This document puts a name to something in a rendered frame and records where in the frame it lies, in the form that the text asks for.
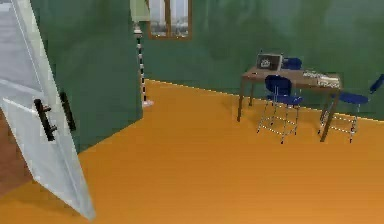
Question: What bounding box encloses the wooden framed window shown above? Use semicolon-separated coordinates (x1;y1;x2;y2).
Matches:
145;0;193;41

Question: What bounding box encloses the grey patterned flat object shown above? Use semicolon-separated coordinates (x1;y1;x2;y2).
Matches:
302;69;341;89

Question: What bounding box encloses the white room door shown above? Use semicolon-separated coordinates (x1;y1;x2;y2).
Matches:
0;0;97;222

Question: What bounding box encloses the black door handle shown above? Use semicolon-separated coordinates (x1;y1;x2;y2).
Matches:
59;91;77;132
33;98;58;142

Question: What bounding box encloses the black and white floor lamp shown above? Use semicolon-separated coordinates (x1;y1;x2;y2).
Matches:
129;0;155;109

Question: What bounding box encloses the brown wooden table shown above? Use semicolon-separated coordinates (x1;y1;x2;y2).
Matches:
236;65;343;143

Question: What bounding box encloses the grey laptop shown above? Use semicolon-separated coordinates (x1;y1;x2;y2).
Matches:
255;53;284;72

